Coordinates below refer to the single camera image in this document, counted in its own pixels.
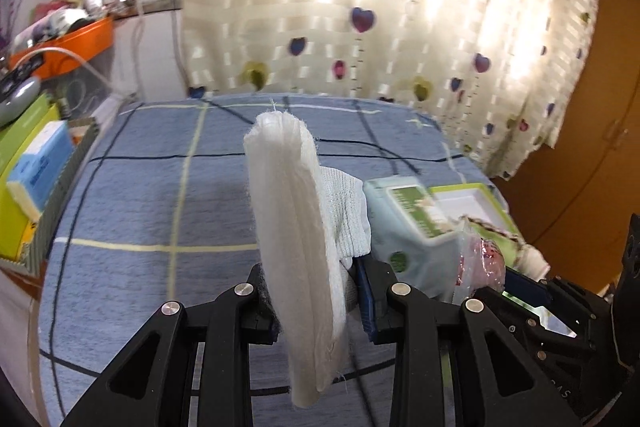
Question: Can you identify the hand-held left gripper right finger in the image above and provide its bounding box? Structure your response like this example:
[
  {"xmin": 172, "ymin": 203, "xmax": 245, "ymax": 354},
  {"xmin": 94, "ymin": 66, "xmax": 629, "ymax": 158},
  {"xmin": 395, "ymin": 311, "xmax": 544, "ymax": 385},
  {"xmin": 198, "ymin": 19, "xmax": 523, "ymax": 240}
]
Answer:
[{"xmin": 352, "ymin": 257, "xmax": 583, "ymax": 427}]

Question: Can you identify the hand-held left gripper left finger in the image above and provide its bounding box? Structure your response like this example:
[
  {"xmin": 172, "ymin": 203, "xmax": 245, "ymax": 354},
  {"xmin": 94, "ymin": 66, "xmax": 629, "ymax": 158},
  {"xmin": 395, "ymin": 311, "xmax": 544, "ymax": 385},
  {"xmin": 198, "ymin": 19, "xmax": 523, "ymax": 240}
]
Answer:
[{"xmin": 62, "ymin": 263, "xmax": 281, "ymax": 427}]

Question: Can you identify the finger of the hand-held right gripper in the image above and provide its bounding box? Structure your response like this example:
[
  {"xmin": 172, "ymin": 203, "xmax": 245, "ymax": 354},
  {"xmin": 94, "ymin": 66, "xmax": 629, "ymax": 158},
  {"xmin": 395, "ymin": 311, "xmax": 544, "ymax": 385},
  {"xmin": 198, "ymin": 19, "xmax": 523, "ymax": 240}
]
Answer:
[
  {"xmin": 472, "ymin": 287, "xmax": 593, "ymax": 375},
  {"xmin": 504, "ymin": 268, "xmax": 613, "ymax": 348}
]

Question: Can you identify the clear plastic bag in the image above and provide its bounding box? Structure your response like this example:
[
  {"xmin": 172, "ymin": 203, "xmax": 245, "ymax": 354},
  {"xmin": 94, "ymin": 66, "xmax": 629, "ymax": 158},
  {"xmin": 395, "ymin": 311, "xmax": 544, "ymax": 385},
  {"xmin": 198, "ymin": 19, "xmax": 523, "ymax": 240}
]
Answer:
[{"xmin": 452, "ymin": 217, "xmax": 508, "ymax": 303}]

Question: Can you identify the white towel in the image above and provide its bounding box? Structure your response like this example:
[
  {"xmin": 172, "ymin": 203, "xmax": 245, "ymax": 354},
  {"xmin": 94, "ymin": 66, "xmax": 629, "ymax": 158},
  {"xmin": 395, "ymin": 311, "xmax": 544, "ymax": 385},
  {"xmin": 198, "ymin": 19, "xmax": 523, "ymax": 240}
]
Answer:
[{"xmin": 243, "ymin": 109, "xmax": 351, "ymax": 410}]

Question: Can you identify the white tray with green rim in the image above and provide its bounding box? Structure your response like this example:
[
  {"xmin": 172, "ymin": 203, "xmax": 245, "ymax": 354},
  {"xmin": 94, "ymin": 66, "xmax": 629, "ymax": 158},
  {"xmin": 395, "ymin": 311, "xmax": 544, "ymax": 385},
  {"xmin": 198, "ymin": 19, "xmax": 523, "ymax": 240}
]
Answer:
[{"xmin": 430, "ymin": 183, "xmax": 573, "ymax": 338}]

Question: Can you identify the pale blue wet wipes pack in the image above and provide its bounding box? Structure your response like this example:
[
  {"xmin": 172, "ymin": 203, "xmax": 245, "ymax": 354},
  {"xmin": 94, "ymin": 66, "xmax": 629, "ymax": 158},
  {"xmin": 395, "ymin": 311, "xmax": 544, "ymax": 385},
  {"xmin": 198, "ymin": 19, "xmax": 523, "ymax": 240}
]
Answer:
[{"xmin": 362, "ymin": 177, "xmax": 471, "ymax": 303}]

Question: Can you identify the white knit sock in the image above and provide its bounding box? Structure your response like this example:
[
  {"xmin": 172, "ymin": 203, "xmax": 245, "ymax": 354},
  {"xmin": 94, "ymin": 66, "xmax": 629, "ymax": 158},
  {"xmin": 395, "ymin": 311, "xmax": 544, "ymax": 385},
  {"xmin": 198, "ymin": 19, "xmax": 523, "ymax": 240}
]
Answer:
[{"xmin": 320, "ymin": 166, "xmax": 373, "ymax": 270}]

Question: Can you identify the wooden wardrobe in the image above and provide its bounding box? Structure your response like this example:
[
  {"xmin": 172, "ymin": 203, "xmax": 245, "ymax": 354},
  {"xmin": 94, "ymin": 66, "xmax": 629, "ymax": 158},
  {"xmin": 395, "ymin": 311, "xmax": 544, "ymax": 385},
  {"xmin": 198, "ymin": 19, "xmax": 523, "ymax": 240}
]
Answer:
[{"xmin": 500, "ymin": 0, "xmax": 640, "ymax": 303}]

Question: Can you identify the blue checked bedsheet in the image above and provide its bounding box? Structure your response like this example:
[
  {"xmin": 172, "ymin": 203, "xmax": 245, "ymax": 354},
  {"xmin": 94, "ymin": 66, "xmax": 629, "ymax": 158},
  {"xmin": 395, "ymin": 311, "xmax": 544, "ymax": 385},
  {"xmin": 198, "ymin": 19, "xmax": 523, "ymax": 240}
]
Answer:
[{"xmin": 37, "ymin": 94, "xmax": 511, "ymax": 427}]

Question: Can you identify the striped storage tray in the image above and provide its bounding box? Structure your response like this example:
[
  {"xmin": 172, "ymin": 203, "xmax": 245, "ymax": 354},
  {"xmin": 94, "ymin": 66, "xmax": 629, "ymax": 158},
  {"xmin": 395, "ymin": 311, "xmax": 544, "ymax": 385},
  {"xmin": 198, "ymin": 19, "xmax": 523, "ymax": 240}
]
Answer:
[{"xmin": 0, "ymin": 119, "xmax": 101, "ymax": 278}]

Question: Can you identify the blue tissue box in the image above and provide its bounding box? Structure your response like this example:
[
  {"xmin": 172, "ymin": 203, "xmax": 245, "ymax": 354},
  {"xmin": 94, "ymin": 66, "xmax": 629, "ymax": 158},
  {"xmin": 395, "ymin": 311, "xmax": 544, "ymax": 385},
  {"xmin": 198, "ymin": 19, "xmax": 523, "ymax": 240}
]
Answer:
[{"xmin": 6, "ymin": 122, "xmax": 76, "ymax": 220}]

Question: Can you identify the clear plastic box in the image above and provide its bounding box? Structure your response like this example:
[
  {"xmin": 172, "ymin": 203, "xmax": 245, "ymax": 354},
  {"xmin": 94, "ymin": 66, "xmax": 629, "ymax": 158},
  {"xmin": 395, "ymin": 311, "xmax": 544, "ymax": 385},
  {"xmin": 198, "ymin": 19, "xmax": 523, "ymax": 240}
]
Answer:
[{"xmin": 50, "ymin": 67, "xmax": 131, "ymax": 122}]

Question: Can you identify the cream curtain with hearts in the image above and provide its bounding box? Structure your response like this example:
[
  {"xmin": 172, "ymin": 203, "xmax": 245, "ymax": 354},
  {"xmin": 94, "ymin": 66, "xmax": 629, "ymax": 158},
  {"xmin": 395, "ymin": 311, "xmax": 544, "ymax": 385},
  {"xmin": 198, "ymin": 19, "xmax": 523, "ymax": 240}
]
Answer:
[{"xmin": 180, "ymin": 0, "xmax": 601, "ymax": 180}]

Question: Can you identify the green cardboard box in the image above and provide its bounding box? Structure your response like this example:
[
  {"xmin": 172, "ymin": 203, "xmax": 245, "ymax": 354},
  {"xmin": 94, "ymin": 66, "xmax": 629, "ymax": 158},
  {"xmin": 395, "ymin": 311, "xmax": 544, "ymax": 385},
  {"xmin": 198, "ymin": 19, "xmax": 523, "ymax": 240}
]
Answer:
[{"xmin": 0, "ymin": 92, "xmax": 63, "ymax": 258}]

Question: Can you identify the orange plastic basket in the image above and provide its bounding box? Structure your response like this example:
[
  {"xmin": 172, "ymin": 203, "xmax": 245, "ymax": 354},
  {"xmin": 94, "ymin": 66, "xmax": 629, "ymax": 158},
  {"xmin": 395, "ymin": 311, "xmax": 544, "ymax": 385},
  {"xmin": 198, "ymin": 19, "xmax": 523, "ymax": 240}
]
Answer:
[{"xmin": 7, "ymin": 16, "xmax": 115, "ymax": 80}]

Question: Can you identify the white cable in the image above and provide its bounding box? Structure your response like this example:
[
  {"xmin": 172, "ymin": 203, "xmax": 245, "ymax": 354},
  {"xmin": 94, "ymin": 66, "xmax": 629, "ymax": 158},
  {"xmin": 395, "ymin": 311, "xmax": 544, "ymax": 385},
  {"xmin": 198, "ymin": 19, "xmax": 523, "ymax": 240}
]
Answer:
[{"xmin": 10, "ymin": 48, "xmax": 136, "ymax": 100}]

